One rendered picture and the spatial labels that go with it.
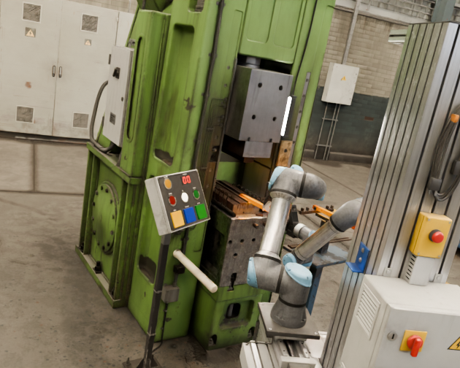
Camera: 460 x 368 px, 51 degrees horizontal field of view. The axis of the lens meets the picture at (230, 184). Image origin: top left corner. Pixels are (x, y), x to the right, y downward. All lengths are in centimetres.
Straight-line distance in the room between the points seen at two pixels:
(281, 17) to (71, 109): 536
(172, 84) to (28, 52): 492
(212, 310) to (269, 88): 139
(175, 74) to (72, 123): 501
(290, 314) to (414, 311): 65
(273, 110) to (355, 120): 778
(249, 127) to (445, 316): 159
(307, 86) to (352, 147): 758
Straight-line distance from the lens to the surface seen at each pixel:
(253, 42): 284
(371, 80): 1059
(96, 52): 780
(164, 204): 234
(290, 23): 300
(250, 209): 293
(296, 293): 199
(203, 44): 267
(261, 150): 284
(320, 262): 304
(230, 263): 294
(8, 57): 778
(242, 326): 328
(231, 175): 338
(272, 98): 280
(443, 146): 158
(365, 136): 1079
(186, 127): 271
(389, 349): 156
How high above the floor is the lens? 184
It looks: 15 degrees down
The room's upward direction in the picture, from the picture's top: 11 degrees clockwise
